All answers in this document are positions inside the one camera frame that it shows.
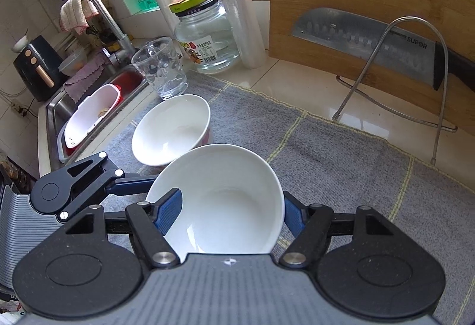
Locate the black air fryer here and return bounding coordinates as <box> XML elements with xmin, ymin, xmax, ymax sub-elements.
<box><xmin>13</xmin><ymin>35</ymin><xmax>64</xmax><ymax>102</ymax></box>

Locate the metal wire rack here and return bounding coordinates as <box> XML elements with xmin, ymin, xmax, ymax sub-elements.
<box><xmin>259</xmin><ymin>0</ymin><xmax>459</xmax><ymax>165</ymax></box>

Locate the glass jar with green lid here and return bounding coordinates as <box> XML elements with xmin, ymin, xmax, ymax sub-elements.
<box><xmin>169</xmin><ymin>0</ymin><xmax>240</xmax><ymax>74</ymax></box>

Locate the black-handled kitchen knife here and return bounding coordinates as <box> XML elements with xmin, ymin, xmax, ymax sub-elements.
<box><xmin>291</xmin><ymin>8</ymin><xmax>475</xmax><ymax>91</ymax></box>

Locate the stainless steel sink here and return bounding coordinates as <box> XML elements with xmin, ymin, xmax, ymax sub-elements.
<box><xmin>45</xmin><ymin>63</ymin><xmax>149</xmax><ymax>170</ymax></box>

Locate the metal faucet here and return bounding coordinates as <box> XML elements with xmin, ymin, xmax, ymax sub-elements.
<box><xmin>82</xmin><ymin>0</ymin><xmax>136</xmax><ymax>66</ymax></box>

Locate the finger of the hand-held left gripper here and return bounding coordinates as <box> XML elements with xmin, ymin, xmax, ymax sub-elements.
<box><xmin>59</xmin><ymin>151</ymin><xmax>161</xmax><ymax>222</ymax></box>

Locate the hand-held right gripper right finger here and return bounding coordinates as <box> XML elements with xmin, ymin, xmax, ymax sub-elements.
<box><xmin>278</xmin><ymin>191</ymin><xmax>395</xmax><ymax>268</ymax></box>

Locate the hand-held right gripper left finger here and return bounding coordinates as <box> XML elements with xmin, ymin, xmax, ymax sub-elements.
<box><xmin>65</xmin><ymin>187</ymin><xmax>184</xmax><ymax>268</ymax></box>

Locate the clear plastic container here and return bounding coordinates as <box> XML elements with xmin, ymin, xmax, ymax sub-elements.
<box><xmin>58</xmin><ymin>47</ymin><xmax>89</xmax><ymax>78</ymax></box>

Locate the white and pink rag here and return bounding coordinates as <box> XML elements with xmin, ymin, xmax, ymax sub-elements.
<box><xmin>60</xmin><ymin>0</ymin><xmax>100</xmax><ymax>35</ymax></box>

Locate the purple cloth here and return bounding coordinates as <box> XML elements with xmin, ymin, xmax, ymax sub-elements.
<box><xmin>64</xmin><ymin>54</ymin><xmax>108</xmax><ymax>103</ymax></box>

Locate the clear plastic wrap roll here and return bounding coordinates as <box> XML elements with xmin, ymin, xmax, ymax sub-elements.
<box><xmin>200</xmin><ymin>0</ymin><xmax>265</xmax><ymax>69</ymax></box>

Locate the small white cup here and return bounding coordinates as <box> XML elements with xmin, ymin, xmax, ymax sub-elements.
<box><xmin>11</xmin><ymin>34</ymin><xmax>30</xmax><ymax>53</ymax></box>

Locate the white basin with red rim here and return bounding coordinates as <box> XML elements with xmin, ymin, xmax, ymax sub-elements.
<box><xmin>64</xmin><ymin>84</ymin><xmax>123</xmax><ymax>149</ymax></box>

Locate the checked cloth mat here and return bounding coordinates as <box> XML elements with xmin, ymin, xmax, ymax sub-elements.
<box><xmin>61</xmin><ymin>69</ymin><xmax>475</xmax><ymax>325</ymax></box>

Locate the white floral bowl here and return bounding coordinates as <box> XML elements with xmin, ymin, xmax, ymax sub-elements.
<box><xmin>132</xmin><ymin>94</ymin><xmax>211</xmax><ymax>167</ymax></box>
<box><xmin>145</xmin><ymin>143</ymin><xmax>286</xmax><ymax>255</ymax></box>

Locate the clear glass mug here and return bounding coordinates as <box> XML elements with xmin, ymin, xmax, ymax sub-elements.
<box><xmin>131</xmin><ymin>37</ymin><xmax>189</xmax><ymax>100</ymax></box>

